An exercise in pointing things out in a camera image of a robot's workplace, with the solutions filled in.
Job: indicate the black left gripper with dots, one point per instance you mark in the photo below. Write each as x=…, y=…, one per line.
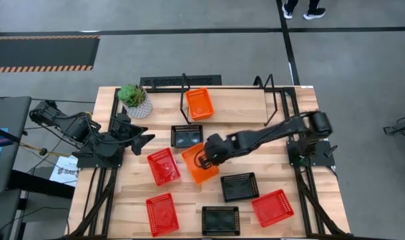
x=124, y=133

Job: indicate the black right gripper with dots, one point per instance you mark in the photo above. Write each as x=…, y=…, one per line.
x=217, y=148

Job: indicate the orange plastic basket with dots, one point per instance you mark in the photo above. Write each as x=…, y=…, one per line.
x=199, y=103
x=196, y=173

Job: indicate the black plastic basket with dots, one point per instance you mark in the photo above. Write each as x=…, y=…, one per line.
x=240, y=186
x=220, y=220
x=186, y=136

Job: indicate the red plastic basket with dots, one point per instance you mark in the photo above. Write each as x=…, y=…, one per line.
x=163, y=166
x=272, y=207
x=162, y=214

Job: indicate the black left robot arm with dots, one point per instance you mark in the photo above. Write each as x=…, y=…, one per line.
x=72, y=128

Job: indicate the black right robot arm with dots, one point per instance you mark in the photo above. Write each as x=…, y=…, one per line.
x=272, y=131

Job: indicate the succulent in patterned white pot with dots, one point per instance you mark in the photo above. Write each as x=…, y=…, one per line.
x=136, y=101

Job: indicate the black perforated metal strip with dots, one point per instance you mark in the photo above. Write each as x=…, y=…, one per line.
x=176, y=81

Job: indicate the white printed paper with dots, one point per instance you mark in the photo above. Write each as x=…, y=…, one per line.
x=64, y=166

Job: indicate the black floor beam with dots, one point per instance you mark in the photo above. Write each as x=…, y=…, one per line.
x=39, y=185

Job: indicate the grey side table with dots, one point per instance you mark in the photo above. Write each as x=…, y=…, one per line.
x=12, y=113

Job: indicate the black hazard-striped floor mat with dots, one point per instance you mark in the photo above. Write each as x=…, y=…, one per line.
x=39, y=53

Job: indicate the grey cabinet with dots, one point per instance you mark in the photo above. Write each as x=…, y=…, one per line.
x=2, y=213

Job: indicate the person's feet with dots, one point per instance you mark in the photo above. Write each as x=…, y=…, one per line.
x=314, y=13

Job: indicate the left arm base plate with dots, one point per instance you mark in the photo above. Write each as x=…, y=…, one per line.
x=99, y=161

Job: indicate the wooden shelf, black metal frame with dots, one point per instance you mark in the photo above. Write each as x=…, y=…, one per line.
x=242, y=106

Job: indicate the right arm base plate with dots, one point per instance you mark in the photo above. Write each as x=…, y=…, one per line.
x=322, y=155

